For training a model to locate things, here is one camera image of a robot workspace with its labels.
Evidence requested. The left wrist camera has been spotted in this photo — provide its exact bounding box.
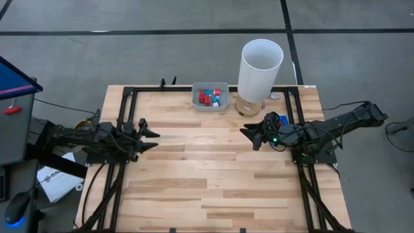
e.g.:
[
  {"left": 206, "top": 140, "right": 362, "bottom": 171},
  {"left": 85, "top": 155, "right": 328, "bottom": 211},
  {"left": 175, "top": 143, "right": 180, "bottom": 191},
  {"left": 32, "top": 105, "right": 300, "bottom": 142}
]
[{"left": 95, "top": 122, "right": 119, "bottom": 143}]

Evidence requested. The red handle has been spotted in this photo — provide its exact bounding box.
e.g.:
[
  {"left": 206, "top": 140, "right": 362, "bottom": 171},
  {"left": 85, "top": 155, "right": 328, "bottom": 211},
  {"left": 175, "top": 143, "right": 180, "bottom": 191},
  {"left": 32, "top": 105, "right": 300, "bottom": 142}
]
[{"left": 2, "top": 105, "right": 22, "bottom": 115}]

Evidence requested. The yellow tool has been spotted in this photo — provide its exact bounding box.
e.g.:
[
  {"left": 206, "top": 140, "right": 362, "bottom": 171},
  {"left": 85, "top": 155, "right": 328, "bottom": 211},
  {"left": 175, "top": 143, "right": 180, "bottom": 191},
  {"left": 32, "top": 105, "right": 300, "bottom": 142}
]
[{"left": 74, "top": 118, "right": 95, "bottom": 129}]

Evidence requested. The white plastic bin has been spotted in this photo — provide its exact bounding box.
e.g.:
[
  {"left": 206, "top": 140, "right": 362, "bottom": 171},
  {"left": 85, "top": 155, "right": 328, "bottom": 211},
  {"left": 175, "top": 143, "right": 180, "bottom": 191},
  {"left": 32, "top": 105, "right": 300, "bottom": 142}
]
[{"left": 191, "top": 82, "right": 231, "bottom": 112}]

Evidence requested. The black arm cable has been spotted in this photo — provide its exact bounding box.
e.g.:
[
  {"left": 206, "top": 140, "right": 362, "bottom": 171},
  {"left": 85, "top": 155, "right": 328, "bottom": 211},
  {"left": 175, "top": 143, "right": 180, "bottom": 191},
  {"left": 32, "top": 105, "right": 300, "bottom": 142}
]
[{"left": 321, "top": 100, "right": 373, "bottom": 111}]

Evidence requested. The white printed paper bag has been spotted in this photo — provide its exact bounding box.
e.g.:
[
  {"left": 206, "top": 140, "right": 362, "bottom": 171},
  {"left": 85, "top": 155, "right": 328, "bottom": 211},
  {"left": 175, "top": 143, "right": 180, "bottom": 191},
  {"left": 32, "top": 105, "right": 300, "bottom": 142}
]
[{"left": 36, "top": 151, "right": 85, "bottom": 204}]

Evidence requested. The black support stand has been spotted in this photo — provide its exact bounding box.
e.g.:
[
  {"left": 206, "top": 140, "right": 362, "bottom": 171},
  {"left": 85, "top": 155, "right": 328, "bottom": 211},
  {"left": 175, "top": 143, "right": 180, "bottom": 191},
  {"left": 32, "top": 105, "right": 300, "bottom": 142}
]
[{"left": 25, "top": 142, "right": 88, "bottom": 179}]

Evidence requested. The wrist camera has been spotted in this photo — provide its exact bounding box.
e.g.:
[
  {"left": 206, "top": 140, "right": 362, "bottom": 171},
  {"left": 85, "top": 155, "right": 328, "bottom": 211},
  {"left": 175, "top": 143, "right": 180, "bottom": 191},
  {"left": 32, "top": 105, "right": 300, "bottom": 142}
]
[
  {"left": 278, "top": 125, "right": 300, "bottom": 146},
  {"left": 95, "top": 122, "right": 119, "bottom": 143}
]

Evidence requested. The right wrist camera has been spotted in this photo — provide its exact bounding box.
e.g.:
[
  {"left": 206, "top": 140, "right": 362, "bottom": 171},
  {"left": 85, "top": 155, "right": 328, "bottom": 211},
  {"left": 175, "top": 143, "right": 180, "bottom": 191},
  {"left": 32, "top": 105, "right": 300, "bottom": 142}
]
[{"left": 278, "top": 125, "right": 300, "bottom": 146}]

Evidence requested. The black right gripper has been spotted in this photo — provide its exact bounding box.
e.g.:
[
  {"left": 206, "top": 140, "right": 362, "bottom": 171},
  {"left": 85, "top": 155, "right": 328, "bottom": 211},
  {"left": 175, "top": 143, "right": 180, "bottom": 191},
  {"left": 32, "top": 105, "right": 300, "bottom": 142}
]
[{"left": 239, "top": 111, "right": 282, "bottom": 152}]

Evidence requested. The computer monitor blue screen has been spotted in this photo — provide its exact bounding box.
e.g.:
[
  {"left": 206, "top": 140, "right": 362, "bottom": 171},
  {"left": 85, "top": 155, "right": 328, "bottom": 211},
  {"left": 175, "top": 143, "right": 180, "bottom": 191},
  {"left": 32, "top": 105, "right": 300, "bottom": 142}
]
[{"left": 0, "top": 55, "right": 43, "bottom": 98}]

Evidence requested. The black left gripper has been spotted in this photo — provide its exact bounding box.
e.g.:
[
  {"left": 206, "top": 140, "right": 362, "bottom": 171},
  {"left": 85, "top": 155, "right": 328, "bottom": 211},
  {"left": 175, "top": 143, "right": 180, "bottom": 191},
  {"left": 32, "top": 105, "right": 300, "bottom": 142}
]
[{"left": 122, "top": 118, "right": 161, "bottom": 162}]

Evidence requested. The blue plastic basket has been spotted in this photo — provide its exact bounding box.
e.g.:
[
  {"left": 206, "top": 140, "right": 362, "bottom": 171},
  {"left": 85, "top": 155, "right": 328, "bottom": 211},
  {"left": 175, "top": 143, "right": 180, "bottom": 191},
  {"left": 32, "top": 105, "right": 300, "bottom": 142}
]
[{"left": 277, "top": 115, "right": 291, "bottom": 129}]

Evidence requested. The black computer mouse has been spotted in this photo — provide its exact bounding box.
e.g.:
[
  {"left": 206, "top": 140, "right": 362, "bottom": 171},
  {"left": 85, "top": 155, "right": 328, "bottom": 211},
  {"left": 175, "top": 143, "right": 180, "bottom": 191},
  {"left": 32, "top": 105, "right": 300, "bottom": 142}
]
[{"left": 4, "top": 191, "right": 32, "bottom": 227}]

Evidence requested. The black aluminium table frame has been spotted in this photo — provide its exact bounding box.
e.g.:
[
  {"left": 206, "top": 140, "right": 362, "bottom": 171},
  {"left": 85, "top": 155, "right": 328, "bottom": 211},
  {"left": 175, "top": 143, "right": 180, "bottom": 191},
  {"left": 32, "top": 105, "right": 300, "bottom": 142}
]
[{"left": 74, "top": 84, "right": 355, "bottom": 233}]

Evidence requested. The white shade table lamp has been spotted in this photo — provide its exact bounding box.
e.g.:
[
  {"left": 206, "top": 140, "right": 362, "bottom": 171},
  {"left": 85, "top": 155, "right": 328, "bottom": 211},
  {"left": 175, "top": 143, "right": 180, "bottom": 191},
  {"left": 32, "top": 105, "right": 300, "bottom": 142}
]
[{"left": 234, "top": 38, "right": 285, "bottom": 118}]

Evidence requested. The black floor cable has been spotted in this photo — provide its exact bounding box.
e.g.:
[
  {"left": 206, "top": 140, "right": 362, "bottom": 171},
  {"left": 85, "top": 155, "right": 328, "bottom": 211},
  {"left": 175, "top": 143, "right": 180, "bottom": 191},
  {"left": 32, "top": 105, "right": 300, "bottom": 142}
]
[{"left": 384, "top": 121, "right": 414, "bottom": 153}]

